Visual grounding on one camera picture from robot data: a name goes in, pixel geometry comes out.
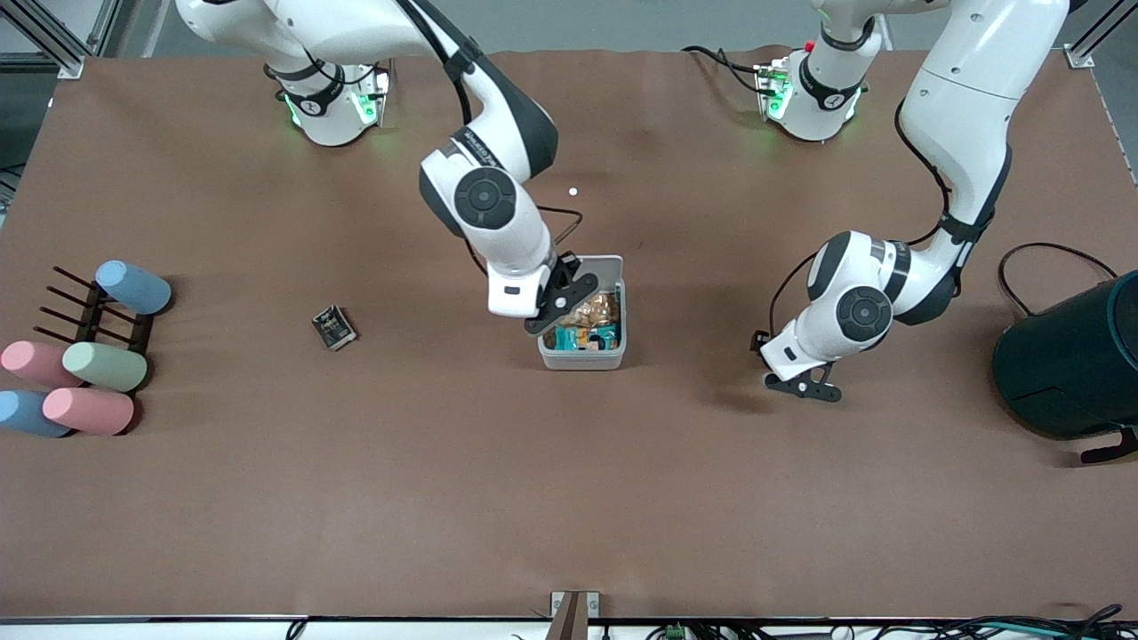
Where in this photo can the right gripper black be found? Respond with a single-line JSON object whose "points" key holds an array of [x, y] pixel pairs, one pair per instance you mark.
{"points": [[560, 278]]}

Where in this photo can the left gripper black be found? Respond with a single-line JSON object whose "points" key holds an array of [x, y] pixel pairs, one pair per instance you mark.
{"points": [[773, 379]]}

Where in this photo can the white square lidded trash bin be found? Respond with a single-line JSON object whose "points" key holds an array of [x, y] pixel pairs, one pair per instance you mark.
{"points": [[582, 359]]}

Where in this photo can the black snack wrapper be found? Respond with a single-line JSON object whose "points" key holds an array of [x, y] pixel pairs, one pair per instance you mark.
{"points": [[333, 327]]}

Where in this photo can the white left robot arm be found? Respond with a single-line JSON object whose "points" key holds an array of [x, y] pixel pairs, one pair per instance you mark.
{"points": [[862, 311]]}

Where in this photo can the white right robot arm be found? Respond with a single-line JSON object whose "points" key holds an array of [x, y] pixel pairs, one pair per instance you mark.
{"points": [[484, 196]]}

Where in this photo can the teal snack wrapper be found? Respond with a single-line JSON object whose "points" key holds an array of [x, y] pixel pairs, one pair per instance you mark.
{"points": [[600, 339]]}

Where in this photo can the brown table cover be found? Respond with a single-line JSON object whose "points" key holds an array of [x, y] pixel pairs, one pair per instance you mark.
{"points": [[569, 489]]}

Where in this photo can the dark teal round container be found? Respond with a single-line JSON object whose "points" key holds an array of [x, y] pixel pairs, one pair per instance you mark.
{"points": [[1067, 364]]}

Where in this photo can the black curved stand foot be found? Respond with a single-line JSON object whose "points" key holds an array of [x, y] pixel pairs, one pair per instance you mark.
{"points": [[1111, 449]]}

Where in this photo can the blue plastic cup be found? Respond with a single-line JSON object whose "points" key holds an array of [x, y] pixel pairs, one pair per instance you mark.
{"points": [[133, 286], [25, 413]]}

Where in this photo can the green plastic cup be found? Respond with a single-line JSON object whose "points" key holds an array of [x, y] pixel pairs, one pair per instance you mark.
{"points": [[105, 366]]}

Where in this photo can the dark cup rack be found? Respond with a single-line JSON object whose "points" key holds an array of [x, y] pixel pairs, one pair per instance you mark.
{"points": [[93, 307]]}

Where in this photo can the pink plastic cup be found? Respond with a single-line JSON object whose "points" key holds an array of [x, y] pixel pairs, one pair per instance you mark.
{"points": [[31, 363], [89, 412]]}

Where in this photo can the metal base connector bracket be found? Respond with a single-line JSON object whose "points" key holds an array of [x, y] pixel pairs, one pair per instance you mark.
{"points": [[772, 89], [373, 93]]}

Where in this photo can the metal clamp bracket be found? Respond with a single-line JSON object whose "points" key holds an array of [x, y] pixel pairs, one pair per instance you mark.
{"points": [[562, 600]]}

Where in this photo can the brown post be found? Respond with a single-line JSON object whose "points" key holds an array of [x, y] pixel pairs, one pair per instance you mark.
{"points": [[569, 622]]}

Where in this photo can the aluminium frame profile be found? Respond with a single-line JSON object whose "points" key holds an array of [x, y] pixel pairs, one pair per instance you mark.
{"points": [[1078, 58], [53, 44]]}

